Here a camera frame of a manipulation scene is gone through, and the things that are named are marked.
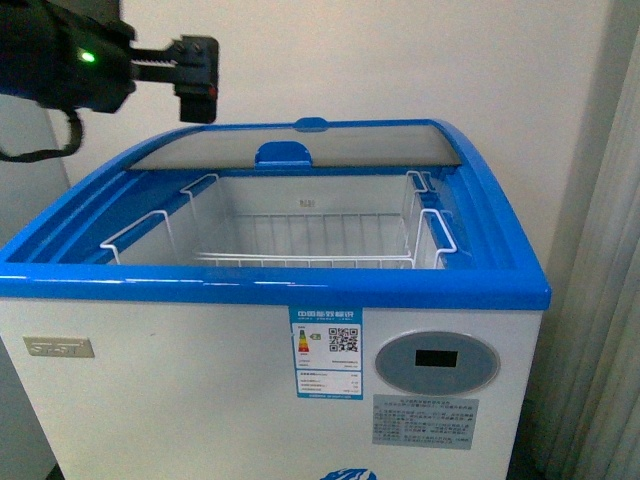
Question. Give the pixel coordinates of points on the white blue chest freezer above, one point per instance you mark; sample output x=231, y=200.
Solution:
x=204, y=372

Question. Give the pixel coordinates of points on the white wire freezer basket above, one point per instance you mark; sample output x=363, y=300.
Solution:
x=350, y=221

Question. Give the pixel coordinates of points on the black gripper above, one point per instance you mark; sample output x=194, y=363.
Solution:
x=76, y=54

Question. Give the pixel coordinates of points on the glass sliding freezer lid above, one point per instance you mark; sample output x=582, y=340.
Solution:
x=309, y=142

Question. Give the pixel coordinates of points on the white pleated curtain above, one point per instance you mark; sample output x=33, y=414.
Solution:
x=588, y=420

